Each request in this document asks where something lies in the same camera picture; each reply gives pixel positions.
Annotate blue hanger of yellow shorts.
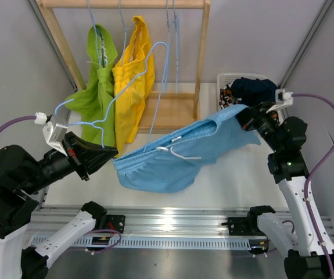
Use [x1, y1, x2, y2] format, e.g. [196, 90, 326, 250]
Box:
[117, 0, 135, 65]

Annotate navy blue shorts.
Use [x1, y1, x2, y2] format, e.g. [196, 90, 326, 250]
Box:
[231, 77, 278, 107]

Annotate blue hanger of camouflage shorts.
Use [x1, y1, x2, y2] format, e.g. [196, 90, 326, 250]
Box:
[173, 0, 179, 95]

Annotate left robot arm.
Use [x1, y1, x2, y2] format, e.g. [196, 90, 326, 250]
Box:
[0, 132, 118, 278]

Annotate orange camouflage patterned shorts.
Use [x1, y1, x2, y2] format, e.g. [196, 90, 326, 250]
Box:
[218, 83, 242, 109]

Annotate blue hanger of light shorts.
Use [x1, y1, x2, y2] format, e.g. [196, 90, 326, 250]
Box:
[51, 41, 170, 148]

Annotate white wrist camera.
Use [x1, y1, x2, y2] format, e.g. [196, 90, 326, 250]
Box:
[266, 88, 293, 113]
[34, 112, 70, 156]

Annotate light blue shorts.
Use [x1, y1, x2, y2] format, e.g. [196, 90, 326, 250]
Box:
[113, 104, 260, 194]

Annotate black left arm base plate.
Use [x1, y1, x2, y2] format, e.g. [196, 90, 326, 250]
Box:
[95, 214, 125, 233]

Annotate white plastic basket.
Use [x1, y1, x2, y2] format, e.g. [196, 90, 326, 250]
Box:
[216, 73, 268, 107]

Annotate yellow shorts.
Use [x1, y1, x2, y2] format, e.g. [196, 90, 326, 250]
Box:
[112, 16, 155, 153]

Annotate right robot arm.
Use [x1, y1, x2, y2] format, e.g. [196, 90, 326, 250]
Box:
[236, 105, 334, 278]

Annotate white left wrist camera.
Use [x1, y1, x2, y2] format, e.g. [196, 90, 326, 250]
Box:
[34, 112, 70, 156]

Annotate wooden clothes rack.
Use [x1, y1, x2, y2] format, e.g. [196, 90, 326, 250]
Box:
[36, 1, 211, 134]

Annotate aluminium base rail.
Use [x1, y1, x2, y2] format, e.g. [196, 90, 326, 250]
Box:
[28, 207, 248, 237]

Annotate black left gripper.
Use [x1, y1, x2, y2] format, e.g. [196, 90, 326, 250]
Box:
[21, 129, 119, 193]

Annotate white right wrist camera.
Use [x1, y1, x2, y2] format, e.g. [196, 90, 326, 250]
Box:
[266, 88, 293, 113]

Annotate lime green shorts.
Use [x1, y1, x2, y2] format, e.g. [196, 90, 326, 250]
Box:
[66, 24, 118, 146]

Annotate blue hanger of navy shorts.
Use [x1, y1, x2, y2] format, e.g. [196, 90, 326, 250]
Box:
[163, 0, 171, 94]

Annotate slotted cable duct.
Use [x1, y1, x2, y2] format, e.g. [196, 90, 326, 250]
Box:
[30, 235, 269, 250]

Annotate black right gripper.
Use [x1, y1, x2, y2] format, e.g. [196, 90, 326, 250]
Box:
[232, 102, 283, 153]

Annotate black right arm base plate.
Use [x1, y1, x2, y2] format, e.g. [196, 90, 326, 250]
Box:
[221, 217, 263, 236]

